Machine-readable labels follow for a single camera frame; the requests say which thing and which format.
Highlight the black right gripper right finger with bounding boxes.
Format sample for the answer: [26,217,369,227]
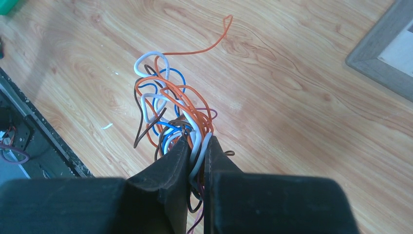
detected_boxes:
[204,136,359,234]

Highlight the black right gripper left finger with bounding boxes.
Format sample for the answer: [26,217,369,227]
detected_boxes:
[0,139,190,234]

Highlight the purple thin wire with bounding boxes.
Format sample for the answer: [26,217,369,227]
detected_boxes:
[186,107,219,234]

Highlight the white wire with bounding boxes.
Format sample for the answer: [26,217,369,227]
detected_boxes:
[133,51,214,182]

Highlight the blue wire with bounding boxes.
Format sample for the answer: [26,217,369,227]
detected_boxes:
[138,68,192,156]

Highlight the wooden chessboard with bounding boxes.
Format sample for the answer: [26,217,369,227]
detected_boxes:
[345,0,413,101]

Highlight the green plastic bin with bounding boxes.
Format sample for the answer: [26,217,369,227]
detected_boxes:
[0,0,19,16]

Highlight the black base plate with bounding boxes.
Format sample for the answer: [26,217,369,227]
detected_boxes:
[0,70,93,179]

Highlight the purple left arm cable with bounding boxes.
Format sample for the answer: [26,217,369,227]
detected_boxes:
[0,142,31,166]

